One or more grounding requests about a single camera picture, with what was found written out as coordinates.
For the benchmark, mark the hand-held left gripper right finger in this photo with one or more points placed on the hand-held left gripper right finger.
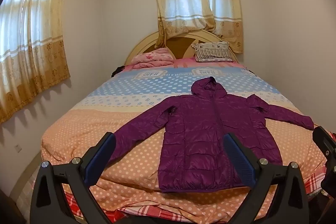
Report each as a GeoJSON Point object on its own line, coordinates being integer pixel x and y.
{"type": "Point", "coordinates": [241, 161]}

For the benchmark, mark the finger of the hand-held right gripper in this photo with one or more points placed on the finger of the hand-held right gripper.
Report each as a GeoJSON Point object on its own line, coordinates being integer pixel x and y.
{"type": "Point", "coordinates": [325, 142]}

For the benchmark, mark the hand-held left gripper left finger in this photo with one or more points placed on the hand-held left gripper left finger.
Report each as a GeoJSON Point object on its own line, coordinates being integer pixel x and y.
{"type": "Point", "coordinates": [101, 158]}

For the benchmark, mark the purple hooded puffer jacket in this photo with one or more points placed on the purple hooded puffer jacket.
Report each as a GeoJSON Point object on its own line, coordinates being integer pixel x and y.
{"type": "Point", "coordinates": [199, 134]}

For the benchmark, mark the red plaid bed sheet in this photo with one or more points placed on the red plaid bed sheet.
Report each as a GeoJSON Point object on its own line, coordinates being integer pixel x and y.
{"type": "Point", "coordinates": [313, 183]}

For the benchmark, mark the polka dot quilt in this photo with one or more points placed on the polka dot quilt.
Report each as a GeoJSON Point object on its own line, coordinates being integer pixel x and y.
{"type": "Point", "coordinates": [131, 113]}

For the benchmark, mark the pink folded blanket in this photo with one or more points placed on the pink folded blanket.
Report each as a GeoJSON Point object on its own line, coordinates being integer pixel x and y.
{"type": "Point", "coordinates": [152, 58]}

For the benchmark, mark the striped pillow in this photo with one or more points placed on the striped pillow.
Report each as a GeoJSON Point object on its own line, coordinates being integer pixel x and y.
{"type": "Point", "coordinates": [212, 52]}

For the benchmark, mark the cream wooden headboard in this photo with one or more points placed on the cream wooden headboard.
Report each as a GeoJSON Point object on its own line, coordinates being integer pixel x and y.
{"type": "Point", "coordinates": [147, 45]}

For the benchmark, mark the beige floral curtain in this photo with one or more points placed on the beige floral curtain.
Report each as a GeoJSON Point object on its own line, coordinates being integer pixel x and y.
{"type": "Point", "coordinates": [194, 3]}
{"type": "Point", "coordinates": [31, 43]}

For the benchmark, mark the white wall socket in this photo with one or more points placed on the white wall socket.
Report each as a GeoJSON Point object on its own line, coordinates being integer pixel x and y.
{"type": "Point", "coordinates": [17, 148]}

